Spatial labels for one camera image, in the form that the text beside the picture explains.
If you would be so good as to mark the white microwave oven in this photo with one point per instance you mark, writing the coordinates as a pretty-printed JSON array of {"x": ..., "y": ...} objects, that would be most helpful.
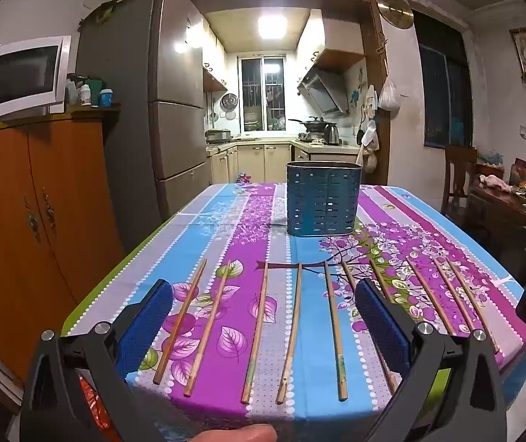
[{"x": 33, "y": 74}]

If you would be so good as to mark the orange plastic bag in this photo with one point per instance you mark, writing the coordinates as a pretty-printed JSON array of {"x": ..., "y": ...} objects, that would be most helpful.
[{"x": 98, "y": 412}]

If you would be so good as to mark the wooden chopstick seven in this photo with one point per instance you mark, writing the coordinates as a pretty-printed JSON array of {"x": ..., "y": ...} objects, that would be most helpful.
[{"x": 381, "y": 281}]

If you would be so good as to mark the blue perforated utensil holder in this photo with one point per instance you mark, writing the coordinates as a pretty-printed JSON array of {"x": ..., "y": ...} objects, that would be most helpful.
[{"x": 322, "y": 198}]

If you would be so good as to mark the orange wooden cabinet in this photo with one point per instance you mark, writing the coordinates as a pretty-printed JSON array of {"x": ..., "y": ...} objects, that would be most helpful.
[{"x": 58, "y": 234}]

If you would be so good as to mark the steel electric kettle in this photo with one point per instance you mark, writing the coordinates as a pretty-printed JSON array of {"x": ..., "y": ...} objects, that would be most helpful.
[{"x": 331, "y": 135}]

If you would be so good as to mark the white hanging plastic bag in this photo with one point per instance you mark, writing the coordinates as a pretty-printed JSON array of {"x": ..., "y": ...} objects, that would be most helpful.
[{"x": 389, "y": 98}]

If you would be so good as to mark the wooden chopstick six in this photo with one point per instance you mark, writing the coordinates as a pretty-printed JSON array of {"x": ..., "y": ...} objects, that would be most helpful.
[{"x": 389, "y": 376}]

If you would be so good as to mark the wooden chopstick eight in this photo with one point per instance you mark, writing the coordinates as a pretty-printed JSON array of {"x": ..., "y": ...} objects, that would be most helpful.
[{"x": 441, "y": 313}]

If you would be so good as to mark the black wok pan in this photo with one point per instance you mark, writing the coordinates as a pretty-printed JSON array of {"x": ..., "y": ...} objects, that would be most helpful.
[{"x": 314, "y": 125}]

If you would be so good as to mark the dark wooden side table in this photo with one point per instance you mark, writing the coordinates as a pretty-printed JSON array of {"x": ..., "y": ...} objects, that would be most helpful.
[{"x": 494, "y": 219}]

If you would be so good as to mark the wooden chopstick one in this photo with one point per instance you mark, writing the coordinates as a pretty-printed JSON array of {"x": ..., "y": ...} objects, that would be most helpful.
[{"x": 178, "y": 322}]

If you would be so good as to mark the person's hand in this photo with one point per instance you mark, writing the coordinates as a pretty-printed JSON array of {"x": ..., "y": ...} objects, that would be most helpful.
[{"x": 250, "y": 433}]

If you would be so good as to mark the wooden chopstick two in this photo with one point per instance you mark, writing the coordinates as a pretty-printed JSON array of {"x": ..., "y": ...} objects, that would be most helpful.
[{"x": 206, "y": 335}]

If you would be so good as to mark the round gold wall clock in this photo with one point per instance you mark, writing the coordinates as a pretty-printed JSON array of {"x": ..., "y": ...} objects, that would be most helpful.
[{"x": 396, "y": 12}]

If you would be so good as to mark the wooden chopstick three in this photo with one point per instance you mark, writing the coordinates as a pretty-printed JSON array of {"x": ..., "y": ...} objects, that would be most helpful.
[{"x": 251, "y": 368}]

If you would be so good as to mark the wooden chopstick five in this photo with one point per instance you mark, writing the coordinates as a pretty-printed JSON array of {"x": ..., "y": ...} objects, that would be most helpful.
[{"x": 338, "y": 346}]

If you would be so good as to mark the dark wooden chair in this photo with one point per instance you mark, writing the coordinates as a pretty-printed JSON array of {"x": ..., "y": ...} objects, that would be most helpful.
[{"x": 459, "y": 169}]

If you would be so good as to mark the steel range hood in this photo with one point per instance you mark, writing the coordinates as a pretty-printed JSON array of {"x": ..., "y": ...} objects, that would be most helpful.
[{"x": 326, "y": 92}]

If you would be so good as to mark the grey tall refrigerator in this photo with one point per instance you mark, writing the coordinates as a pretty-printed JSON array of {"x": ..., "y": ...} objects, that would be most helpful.
[{"x": 148, "y": 54}]

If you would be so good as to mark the blue lidded jar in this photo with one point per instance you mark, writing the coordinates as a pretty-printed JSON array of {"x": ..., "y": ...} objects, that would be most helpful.
[{"x": 105, "y": 98}]

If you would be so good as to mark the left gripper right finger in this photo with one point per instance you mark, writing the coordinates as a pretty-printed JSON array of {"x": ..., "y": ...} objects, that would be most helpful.
[{"x": 451, "y": 388}]

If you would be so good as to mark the wooden chopstick nine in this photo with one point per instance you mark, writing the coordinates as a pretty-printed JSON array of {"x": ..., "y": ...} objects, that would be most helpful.
[{"x": 455, "y": 296}]

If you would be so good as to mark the wooden chopstick ten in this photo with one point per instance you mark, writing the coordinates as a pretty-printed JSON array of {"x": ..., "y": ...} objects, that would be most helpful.
[{"x": 472, "y": 300}]

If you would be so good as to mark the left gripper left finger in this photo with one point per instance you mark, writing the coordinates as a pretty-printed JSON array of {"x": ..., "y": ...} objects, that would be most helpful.
[{"x": 53, "y": 405}]

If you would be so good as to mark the wooden chopstick four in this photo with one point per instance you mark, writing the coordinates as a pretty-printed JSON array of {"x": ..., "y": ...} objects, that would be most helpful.
[{"x": 289, "y": 357}]

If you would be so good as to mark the white medicine bottle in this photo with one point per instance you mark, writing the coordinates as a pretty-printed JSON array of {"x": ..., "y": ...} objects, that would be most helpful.
[{"x": 85, "y": 95}]

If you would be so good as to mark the colourful floral tablecloth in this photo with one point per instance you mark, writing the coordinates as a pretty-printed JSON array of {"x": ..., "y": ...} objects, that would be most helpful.
[{"x": 245, "y": 225}]

